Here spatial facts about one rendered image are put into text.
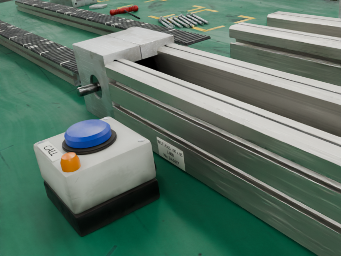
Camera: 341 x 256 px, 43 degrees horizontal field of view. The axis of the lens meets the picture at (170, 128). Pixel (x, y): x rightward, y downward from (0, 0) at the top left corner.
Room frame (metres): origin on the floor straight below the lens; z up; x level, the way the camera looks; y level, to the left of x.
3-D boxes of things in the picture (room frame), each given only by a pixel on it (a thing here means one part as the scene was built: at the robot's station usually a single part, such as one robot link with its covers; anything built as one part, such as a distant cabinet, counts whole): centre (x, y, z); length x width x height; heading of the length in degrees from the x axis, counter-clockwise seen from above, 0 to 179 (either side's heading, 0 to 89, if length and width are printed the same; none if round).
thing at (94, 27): (1.19, 0.22, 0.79); 0.96 x 0.04 x 0.03; 31
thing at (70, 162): (0.30, 0.08, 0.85); 0.02 x 0.02 x 0.01
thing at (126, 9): (1.18, 0.06, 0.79); 0.16 x 0.08 x 0.02; 17
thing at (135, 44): (0.54, 0.06, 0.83); 0.12 x 0.09 x 0.10; 121
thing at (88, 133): (0.34, 0.07, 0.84); 0.04 x 0.04 x 0.02
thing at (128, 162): (0.34, 0.06, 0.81); 0.10 x 0.08 x 0.06; 121
